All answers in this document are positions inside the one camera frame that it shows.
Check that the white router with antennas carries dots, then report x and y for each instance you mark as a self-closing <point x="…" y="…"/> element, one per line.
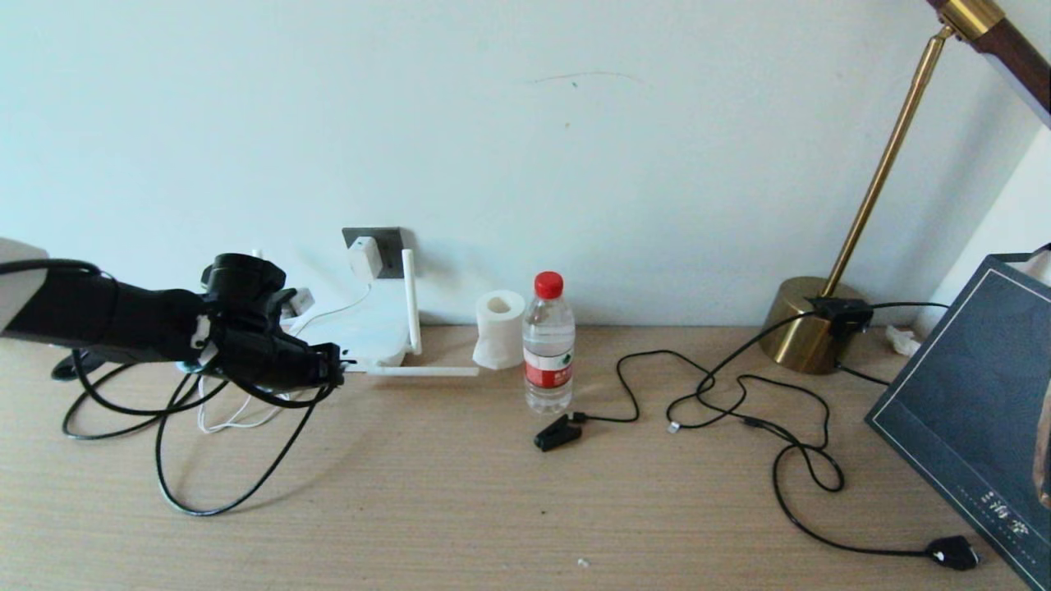
<point x="378" y="332"/>

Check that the black clip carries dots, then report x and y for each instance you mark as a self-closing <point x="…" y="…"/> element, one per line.
<point x="554" y="435"/>

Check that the black box on lamp base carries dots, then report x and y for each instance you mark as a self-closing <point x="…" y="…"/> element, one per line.
<point x="842" y="316"/>

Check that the white toilet paper roll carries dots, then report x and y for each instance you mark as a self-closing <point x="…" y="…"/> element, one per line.
<point x="499" y="336"/>

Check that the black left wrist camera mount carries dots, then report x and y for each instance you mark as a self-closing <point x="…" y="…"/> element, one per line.
<point x="279" y="308"/>

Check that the black round desk grommet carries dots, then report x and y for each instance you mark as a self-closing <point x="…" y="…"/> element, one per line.
<point x="66" y="369"/>

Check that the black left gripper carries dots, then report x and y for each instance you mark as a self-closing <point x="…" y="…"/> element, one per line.
<point x="287" y="365"/>

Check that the red-capped water bottle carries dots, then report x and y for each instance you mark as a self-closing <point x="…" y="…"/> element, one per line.
<point x="548" y="361"/>

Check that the grey wall socket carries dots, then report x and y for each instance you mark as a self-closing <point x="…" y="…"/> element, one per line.
<point x="392" y="246"/>

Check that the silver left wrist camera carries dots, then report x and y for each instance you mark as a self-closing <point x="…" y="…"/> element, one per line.
<point x="300" y="301"/>

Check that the brass desk lamp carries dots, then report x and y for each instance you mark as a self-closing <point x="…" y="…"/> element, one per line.
<point x="800" y="328"/>

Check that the dark blue paper bag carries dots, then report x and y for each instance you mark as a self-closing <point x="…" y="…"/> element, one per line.
<point x="969" y="402"/>

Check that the crumpled white tissue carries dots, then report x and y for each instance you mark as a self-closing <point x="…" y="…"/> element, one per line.
<point x="902" y="341"/>

